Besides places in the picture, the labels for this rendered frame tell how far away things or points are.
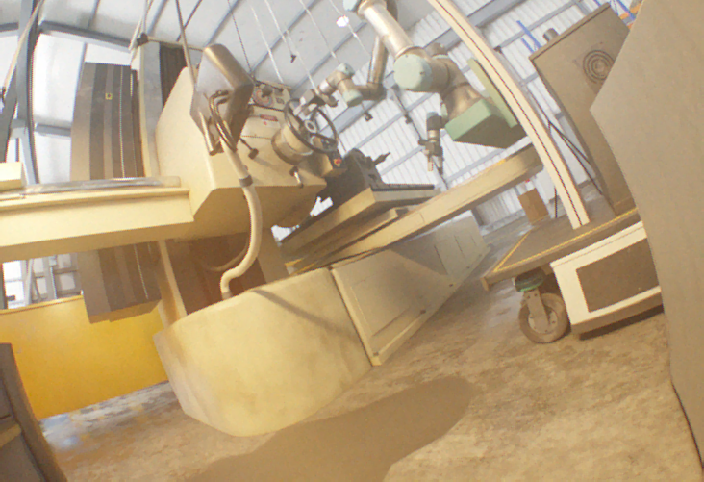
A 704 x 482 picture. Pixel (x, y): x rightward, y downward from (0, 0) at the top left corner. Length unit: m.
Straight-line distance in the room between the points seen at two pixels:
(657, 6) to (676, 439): 0.59
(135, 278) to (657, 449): 1.99
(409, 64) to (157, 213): 1.23
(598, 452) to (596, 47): 0.95
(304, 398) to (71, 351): 2.64
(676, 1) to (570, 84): 0.75
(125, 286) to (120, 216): 0.44
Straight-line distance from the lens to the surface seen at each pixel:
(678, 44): 0.23
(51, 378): 3.50
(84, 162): 2.04
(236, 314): 1.25
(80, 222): 1.43
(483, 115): 0.91
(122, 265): 1.76
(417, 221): 1.86
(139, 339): 3.47
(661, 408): 0.71
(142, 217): 1.46
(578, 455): 0.66
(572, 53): 0.96
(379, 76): 1.28
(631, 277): 0.90
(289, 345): 1.29
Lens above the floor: 0.49
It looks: 11 degrees up
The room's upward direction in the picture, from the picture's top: 24 degrees counter-clockwise
